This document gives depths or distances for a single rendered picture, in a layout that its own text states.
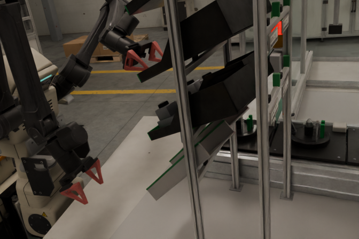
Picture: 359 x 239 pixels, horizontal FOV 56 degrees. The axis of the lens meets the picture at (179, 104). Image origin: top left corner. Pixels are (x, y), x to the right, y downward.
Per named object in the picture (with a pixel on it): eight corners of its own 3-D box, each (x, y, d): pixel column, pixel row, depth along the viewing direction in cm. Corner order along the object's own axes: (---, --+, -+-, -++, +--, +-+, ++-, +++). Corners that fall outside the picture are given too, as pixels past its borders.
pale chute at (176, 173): (155, 201, 96) (145, 189, 96) (181, 176, 105) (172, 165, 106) (210, 157, 77) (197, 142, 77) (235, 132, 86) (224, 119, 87)
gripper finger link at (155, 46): (173, 50, 108) (150, 38, 112) (160, 55, 103) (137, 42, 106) (168, 68, 112) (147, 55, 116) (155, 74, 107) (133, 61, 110)
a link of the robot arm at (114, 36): (107, 47, 115) (100, 39, 110) (119, 30, 116) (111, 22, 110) (122, 55, 113) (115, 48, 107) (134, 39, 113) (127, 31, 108)
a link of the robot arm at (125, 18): (117, 52, 122) (97, 37, 118) (134, 26, 122) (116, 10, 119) (126, 54, 111) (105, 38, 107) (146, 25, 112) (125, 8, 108)
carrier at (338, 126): (267, 157, 116) (267, 125, 111) (279, 126, 136) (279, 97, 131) (345, 167, 106) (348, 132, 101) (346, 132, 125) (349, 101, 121)
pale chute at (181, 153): (178, 172, 108) (169, 161, 108) (199, 152, 118) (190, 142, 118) (229, 127, 89) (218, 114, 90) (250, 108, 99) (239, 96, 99)
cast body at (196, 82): (187, 106, 103) (177, 86, 103) (194, 101, 107) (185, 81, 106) (209, 98, 98) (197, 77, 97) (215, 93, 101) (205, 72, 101)
